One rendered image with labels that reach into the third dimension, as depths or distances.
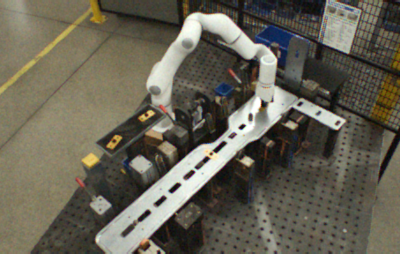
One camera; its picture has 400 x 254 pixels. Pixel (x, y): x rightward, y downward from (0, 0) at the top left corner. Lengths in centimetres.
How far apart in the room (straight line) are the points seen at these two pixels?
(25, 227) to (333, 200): 221
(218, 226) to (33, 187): 182
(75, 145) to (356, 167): 233
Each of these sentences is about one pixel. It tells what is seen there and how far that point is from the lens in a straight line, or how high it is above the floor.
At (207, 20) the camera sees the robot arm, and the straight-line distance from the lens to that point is 198.
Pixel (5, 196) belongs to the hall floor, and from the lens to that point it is 355.
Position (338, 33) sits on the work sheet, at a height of 126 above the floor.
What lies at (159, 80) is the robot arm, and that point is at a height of 121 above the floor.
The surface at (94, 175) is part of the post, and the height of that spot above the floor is 108.
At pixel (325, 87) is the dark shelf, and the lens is 246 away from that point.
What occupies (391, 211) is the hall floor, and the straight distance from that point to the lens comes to 329.
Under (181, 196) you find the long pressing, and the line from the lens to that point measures 192.
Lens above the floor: 261
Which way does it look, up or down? 47 degrees down
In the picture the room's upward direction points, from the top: 4 degrees counter-clockwise
